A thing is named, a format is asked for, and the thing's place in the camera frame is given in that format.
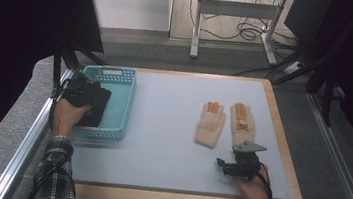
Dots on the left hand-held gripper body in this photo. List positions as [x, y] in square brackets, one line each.
[79, 92]

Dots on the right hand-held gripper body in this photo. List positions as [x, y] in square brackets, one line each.
[247, 164]

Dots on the black cloth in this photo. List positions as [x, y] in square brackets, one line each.
[99, 111]

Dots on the beige knit glove with ornament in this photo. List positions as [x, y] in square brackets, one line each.
[246, 134]

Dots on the teal plastic basket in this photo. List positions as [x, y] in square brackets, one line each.
[120, 106]

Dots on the person's left hand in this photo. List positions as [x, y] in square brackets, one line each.
[65, 117]

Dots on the person's right hand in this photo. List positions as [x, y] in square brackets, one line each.
[257, 196]

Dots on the black tripod stand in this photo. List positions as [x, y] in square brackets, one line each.
[65, 56]

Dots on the grey-blue table mat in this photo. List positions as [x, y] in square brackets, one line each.
[164, 128]

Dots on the black metal stand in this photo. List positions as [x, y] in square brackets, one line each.
[327, 96]

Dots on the white power strip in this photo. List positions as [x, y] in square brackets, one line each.
[292, 67]

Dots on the white metal desk frame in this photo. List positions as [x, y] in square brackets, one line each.
[235, 9]

